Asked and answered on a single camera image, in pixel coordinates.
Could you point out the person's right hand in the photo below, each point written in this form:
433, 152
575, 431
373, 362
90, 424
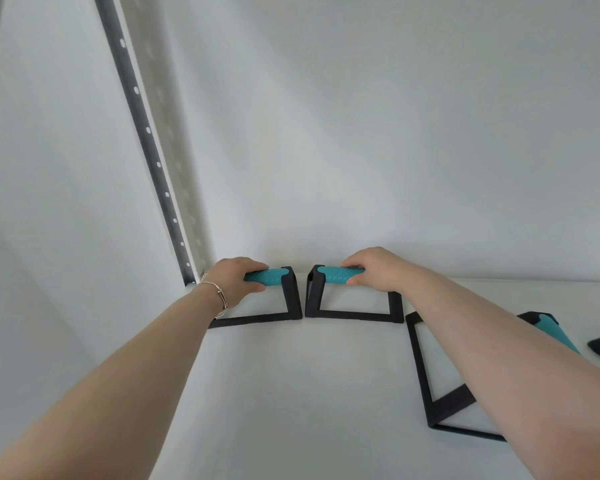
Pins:
380, 267

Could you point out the person's left forearm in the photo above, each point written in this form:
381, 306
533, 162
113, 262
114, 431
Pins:
100, 384

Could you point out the grey perforated shelf rail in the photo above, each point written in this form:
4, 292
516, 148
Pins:
145, 139

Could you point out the person's right thumb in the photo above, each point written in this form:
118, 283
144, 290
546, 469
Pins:
356, 278

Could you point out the person's right forearm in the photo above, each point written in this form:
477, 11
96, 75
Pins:
520, 374

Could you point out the person's left hand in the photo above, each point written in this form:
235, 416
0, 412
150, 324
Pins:
230, 280

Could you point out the person's left thumb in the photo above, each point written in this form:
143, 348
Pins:
255, 286

